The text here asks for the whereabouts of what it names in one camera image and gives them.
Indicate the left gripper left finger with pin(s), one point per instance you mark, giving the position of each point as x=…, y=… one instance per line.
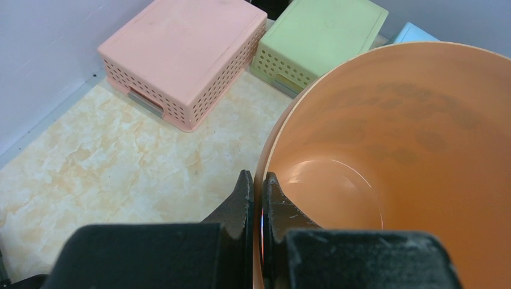
x=213, y=253

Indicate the pink plastic basket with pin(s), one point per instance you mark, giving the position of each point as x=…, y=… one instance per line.
x=180, y=57

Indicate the orange capybara bucket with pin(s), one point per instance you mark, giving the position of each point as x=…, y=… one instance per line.
x=413, y=136

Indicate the green plastic basket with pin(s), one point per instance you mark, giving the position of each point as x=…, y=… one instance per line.
x=312, y=37

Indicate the blue plastic basket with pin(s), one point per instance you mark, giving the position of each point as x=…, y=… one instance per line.
x=411, y=33

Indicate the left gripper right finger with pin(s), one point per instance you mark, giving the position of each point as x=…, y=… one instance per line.
x=298, y=253

